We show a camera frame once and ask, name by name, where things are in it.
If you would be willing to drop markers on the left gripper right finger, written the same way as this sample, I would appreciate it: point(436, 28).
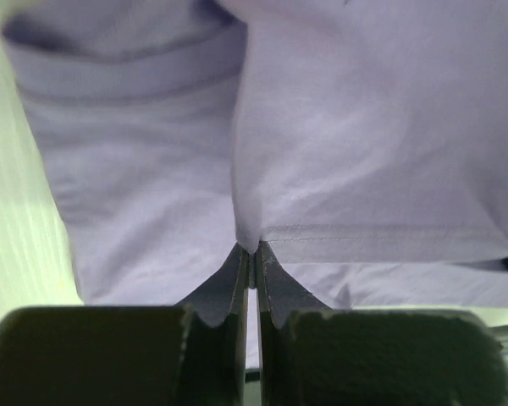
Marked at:
point(311, 354)

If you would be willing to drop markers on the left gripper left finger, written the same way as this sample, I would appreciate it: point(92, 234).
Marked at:
point(191, 353)

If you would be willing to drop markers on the purple t shirt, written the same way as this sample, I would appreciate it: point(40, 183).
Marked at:
point(365, 141)

